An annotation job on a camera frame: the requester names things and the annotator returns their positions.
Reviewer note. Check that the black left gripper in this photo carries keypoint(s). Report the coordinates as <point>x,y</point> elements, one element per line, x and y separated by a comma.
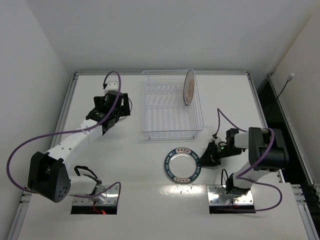
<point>124,105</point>

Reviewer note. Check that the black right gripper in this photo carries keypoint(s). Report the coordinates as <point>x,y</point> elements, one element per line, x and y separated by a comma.
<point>213,153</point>

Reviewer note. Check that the plate with dark green rim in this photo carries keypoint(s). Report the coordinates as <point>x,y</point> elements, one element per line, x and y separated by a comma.
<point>182,165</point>

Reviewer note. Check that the white plate orange sunburst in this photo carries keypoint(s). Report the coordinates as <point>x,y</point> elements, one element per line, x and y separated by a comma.
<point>189,87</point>

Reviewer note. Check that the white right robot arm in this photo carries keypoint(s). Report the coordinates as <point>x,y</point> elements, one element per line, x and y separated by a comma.
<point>267,153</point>

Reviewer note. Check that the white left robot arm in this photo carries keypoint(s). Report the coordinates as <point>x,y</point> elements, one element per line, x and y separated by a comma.
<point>48,172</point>

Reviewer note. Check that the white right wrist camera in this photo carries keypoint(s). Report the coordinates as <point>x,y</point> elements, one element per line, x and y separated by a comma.
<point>218,141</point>

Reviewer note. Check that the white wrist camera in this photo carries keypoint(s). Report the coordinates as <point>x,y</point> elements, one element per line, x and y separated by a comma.
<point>218,141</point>
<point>110,86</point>

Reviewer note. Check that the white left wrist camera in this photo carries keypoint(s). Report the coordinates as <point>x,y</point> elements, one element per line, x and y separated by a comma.
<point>110,86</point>

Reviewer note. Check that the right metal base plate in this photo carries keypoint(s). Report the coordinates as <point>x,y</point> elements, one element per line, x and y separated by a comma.
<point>217,197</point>

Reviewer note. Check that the metal base plate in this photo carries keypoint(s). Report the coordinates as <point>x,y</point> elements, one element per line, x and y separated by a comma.
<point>217,197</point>
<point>108,197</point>

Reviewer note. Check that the white wire dish rack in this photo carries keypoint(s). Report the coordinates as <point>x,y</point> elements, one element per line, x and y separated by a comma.
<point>164,114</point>

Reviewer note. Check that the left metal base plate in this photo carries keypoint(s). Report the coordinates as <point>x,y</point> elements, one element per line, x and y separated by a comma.
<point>108,197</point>

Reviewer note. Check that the black cable white plug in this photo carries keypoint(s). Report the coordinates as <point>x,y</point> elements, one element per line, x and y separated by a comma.
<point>288,80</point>

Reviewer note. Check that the aluminium table frame rail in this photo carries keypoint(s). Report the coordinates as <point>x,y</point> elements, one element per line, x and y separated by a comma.
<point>25,196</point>

